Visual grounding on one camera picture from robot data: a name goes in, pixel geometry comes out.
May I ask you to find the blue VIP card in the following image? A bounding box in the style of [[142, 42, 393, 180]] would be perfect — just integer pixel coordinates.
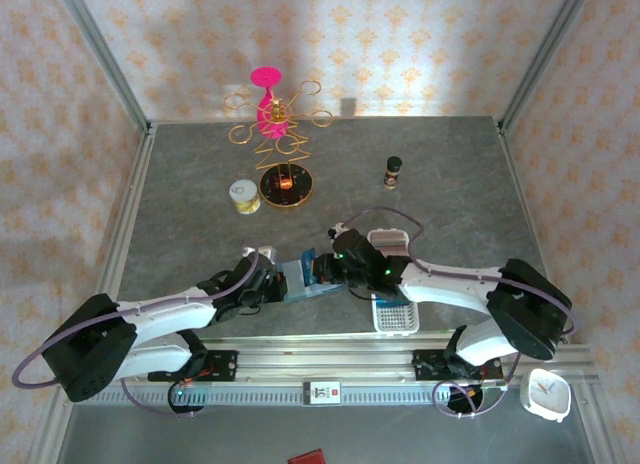
[[298, 247, 318, 285]]

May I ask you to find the blue leather card holder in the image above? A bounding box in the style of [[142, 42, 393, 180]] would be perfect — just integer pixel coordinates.
[[279, 246, 352, 304]]

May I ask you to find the white plastic slotted tray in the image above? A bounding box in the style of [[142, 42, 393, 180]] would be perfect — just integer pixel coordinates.
[[367, 227, 421, 334]]

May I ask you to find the yellow tin can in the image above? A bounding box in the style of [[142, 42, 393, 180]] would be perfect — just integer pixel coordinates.
[[228, 178, 262, 216]]

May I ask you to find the black cap spice bottle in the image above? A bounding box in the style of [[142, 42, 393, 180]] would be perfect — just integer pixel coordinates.
[[383, 155, 404, 190]]

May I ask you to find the white label tag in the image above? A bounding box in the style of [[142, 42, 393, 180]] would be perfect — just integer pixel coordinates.
[[303, 380, 343, 407]]

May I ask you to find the red flat object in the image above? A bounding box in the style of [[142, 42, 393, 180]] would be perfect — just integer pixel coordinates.
[[287, 448, 326, 464]]

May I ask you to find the pink wine glass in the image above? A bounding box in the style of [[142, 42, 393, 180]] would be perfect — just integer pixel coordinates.
[[249, 66, 291, 139]]

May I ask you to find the white alarm clock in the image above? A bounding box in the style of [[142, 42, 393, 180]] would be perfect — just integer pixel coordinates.
[[519, 367, 573, 424]]

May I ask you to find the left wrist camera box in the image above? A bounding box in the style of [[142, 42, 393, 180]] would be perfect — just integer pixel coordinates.
[[241, 239, 278, 266]]

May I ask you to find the gold wire glass rack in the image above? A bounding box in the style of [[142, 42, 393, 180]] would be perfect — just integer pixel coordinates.
[[223, 78, 335, 211]]

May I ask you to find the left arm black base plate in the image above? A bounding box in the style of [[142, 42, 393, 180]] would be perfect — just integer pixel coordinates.
[[148, 350, 240, 384]]

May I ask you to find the aluminium front rail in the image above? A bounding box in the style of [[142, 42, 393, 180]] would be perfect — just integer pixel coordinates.
[[52, 326, 601, 387]]

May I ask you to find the grey slotted cable duct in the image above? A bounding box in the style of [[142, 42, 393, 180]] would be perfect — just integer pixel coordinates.
[[74, 385, 509, 408]]

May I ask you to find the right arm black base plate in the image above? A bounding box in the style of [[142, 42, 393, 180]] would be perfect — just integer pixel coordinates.
[[412, 348, 504, 383]]

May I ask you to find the black round cable port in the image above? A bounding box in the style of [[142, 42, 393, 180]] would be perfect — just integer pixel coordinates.
[[167, 381, 209, 416], [446, 383, 487, 418]]

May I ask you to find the aluminium side rail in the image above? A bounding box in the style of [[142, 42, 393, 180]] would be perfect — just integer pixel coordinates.
[[497, 121, 571, 345], [94, 126, 157, 300]]

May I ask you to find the aluminium frame post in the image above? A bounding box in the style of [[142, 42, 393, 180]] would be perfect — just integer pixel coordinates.
[[52, 0, 153, 133], [498, 0, 596, 133]]

